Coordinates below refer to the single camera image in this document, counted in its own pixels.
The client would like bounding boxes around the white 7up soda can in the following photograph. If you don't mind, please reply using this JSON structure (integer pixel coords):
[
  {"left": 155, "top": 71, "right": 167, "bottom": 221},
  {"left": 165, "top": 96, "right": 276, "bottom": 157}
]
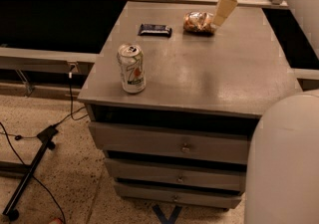
[{"left": 117, "top": 43, "right": 146, "bottom": 94}]

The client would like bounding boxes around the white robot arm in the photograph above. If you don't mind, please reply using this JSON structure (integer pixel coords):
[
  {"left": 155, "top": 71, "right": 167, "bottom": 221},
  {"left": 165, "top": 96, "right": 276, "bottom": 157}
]
[{"left": 216, "top": 0, "right": 319, "bottom": 224}]

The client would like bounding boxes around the orange can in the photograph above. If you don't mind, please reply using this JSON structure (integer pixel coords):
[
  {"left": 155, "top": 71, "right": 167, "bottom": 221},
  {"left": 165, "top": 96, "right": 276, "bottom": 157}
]
[{"left": 183, "top": 11, "right": 215, "bottom": 34}]

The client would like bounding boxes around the black stand leg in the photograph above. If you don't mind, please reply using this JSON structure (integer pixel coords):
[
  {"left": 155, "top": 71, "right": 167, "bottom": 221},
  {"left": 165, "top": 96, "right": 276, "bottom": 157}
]
[{"left": 0, "top": 125, "right": 58, "bottom": 221}]

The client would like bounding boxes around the black floor cable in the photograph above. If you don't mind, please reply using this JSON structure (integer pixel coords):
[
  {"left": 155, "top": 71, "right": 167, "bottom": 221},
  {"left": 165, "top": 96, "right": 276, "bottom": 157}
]
[{"left": 0, "top": 72, "right": 90, "bottom": 224}]

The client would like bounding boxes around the top grey drawer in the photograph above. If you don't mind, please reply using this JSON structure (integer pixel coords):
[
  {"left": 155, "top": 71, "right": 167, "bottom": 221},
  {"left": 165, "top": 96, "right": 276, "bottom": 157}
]
[{"left": 89, "top": 121, "right": 249, "bottom": 165}]

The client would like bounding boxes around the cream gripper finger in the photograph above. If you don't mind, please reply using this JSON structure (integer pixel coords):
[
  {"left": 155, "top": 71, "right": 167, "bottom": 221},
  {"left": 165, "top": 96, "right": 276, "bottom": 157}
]
[{"left": 212, "top": 0, "right": 237, "bottom": 27}]

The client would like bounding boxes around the blue tape floor mark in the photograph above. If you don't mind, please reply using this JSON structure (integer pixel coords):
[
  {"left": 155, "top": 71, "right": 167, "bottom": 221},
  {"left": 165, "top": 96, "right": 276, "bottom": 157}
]
[{"left": 152, "top": 204, "right": 183, "bottom": 224}]

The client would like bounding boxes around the bottom grey drawer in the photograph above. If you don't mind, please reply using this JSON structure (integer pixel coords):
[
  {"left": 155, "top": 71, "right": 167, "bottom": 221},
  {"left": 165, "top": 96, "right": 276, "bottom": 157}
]
[{"left": 114, "top": 182, "right": 242, "bottom": 209}]

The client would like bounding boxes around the middle grey drawer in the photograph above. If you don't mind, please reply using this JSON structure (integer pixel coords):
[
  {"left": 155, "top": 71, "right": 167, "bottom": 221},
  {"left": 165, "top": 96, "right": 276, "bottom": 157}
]
[{"left": 105, "top": 158, "right": 245, "bottom": 192}]

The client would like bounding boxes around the grey drawer cabinet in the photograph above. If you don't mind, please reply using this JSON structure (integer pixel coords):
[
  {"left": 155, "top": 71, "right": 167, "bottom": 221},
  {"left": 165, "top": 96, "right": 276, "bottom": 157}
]
[{"left": 79, "top": 2, "right": 301, "bottom": 197}]

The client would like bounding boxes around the dark blue candy bar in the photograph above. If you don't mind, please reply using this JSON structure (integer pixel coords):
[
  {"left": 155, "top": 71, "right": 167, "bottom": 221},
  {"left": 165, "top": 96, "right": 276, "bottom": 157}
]
[{"left": 138, "top": 24, "right": 172, "bottom": 38}]

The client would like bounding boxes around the grey drawer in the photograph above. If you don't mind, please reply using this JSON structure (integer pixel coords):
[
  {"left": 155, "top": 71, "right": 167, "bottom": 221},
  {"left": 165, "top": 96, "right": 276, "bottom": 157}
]
[
  {"left": 105, "top": 158, "right": 245, "bottom": 192},
  {"left": 89, "top": 121, "right": 249, "bottom": 165},
  {"left": 114, "top": 182, "right": 242, "bottom": 209}
]

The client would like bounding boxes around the grey metal side shelf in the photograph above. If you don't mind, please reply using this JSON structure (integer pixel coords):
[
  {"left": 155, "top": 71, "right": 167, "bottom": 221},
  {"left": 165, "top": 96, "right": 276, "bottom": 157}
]
[{"left": 0, "top": 47, "right": 98, "bottom": 75}]

